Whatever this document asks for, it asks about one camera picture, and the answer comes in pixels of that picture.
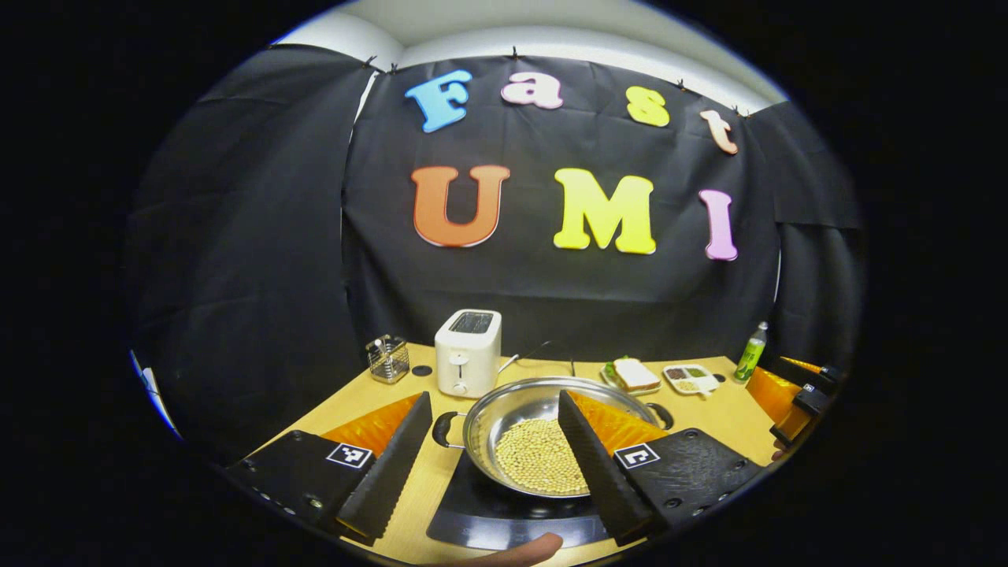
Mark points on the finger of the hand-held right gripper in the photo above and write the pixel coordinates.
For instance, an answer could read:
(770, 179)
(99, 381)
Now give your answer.
(819, 374)
(803, 409)

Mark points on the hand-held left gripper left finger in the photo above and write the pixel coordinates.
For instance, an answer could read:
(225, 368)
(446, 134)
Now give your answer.
(394, 472)

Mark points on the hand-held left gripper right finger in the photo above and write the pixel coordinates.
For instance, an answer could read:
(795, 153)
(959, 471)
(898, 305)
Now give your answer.
(598, 472)

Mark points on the black induction cooktop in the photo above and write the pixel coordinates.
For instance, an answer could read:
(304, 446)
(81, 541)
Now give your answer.
(488, 520)

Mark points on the stainless steel pot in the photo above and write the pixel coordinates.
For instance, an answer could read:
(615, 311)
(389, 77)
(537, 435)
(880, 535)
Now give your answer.
(512, 409)

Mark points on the pile of soybeans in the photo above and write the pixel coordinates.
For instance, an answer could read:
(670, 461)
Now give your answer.
(535, 457)

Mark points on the green drink bottle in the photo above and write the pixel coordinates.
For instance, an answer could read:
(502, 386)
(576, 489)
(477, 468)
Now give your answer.
(750, 358)

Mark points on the sandwich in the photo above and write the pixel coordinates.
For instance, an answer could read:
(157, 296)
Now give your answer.
(634, 374)

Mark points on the divided tray of beans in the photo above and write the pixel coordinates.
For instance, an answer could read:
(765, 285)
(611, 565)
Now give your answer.
(693, 382)

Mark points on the white toaster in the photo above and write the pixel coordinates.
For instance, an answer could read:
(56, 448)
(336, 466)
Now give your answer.
(468, 354)

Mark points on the black backdrop cloth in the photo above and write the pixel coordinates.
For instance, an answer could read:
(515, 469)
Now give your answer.
(551, 291)

